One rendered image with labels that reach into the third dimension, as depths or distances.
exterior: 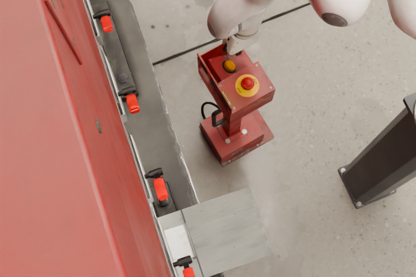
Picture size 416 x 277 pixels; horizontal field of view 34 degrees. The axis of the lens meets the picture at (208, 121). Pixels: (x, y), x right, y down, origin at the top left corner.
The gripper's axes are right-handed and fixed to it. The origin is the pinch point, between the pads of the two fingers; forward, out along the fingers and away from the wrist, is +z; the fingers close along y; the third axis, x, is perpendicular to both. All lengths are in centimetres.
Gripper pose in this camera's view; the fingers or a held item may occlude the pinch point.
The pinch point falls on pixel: (236, 48)
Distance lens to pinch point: 200.3
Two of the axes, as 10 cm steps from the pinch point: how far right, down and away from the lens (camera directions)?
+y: 8.6, -4.7, 2.2
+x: -5.1, -8.3, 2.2
